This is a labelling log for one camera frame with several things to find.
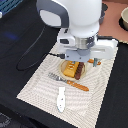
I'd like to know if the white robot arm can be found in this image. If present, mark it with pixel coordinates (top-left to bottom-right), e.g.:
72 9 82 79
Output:
36 0 118 66

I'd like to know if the brown toy sausage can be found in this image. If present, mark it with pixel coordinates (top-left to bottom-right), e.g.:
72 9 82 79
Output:
75 62 84 80

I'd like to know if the beige bowl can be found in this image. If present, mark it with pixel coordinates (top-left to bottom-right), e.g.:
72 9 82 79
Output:
121 7 128 30

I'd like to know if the beige round plate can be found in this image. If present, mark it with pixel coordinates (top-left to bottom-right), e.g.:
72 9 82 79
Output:
58 60 87 81

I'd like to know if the wooden handled fork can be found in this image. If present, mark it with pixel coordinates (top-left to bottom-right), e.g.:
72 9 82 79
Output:
48 72 89 91

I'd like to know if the beige woven placemat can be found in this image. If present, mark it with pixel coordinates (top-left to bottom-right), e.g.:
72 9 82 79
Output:
17 48 118 128

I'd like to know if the wooden handled knife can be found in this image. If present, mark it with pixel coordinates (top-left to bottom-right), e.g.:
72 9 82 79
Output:
87 59 101 65

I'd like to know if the yellow toy bread loaf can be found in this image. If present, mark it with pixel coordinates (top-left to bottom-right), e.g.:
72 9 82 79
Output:
63 61 79 77

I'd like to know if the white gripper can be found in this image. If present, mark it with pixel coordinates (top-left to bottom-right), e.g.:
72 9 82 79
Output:
57 28 118 67

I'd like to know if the black cable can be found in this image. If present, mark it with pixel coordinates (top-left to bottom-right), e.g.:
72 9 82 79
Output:
15 24 66 72

